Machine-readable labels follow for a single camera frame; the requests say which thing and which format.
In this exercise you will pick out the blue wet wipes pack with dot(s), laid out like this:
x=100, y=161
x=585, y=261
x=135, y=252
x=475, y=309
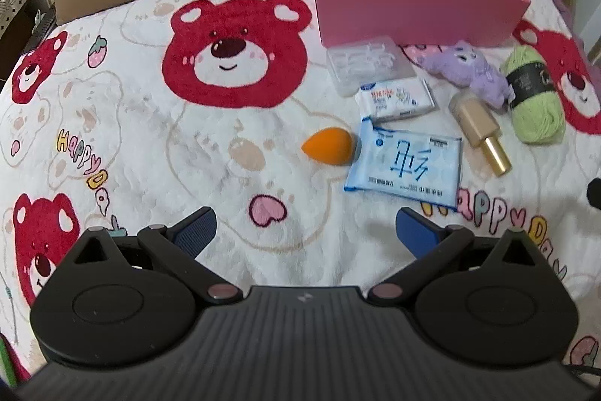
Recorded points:
x=404, y=161

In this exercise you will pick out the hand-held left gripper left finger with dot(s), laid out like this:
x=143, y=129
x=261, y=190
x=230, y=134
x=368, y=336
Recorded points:
x=197, y=228

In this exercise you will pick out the green yarn ball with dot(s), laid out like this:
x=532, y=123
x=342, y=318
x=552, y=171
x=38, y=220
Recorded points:
x=535, y=109

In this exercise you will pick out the clear plastic box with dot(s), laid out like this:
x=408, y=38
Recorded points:
x=357, y=62

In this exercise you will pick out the red bear printed blanket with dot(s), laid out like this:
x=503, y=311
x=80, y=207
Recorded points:
x=141, y=147

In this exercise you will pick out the patterned cloth covered cabinet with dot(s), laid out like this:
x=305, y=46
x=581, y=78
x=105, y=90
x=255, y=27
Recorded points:
x=19, y=16

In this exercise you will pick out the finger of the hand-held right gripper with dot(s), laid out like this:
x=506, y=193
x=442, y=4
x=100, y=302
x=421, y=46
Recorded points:
x=595, y=194

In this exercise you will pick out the orange makeup sponge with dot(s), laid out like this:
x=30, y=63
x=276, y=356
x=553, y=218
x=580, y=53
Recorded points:
x=326, y=146

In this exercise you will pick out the purple plush toy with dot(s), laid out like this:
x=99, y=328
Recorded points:
x=469, y=70

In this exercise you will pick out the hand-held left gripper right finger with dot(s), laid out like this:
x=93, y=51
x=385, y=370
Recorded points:
x=415, y=232

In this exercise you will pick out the white tissue pack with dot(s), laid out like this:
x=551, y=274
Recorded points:
x=394, y=100

